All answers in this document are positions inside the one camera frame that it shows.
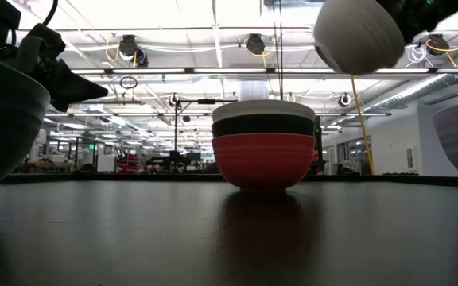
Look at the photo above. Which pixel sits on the white pillar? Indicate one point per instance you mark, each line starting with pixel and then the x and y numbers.
pixel 253 90

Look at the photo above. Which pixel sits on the white ribbed bowl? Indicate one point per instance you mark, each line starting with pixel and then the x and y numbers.
pixel 356 35
pixel 263 109

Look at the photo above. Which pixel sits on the red cart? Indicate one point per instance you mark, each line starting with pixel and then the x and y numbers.
pixel 127 163

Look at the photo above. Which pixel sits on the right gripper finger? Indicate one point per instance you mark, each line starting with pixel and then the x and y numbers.
pixel 416 24

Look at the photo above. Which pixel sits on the black ribbed bowl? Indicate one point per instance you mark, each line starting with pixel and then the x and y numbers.
pixel 263 126
pixel 2 127

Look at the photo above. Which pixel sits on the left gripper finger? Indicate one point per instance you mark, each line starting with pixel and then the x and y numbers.
pixel 70 81
pixel 68 100

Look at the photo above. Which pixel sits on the black metal stand frame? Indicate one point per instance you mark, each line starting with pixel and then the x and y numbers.
pixel 207 101

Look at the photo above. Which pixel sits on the red ribbed bowl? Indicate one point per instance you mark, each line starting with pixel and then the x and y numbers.
pixel 263 163

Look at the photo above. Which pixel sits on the dark cabinet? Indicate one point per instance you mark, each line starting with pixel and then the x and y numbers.
pixel 319 147

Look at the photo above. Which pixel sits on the white cabinet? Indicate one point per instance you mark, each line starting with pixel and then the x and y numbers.
pixel 105 157

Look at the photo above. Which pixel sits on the long ceiling light strip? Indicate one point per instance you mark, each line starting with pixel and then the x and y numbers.
pixel 229 70

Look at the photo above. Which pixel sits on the grey wall panel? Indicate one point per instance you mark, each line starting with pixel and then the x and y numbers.
pixel 412 157

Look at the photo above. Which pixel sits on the black aluminium table frame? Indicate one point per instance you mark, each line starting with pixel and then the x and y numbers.
pixel 94 178

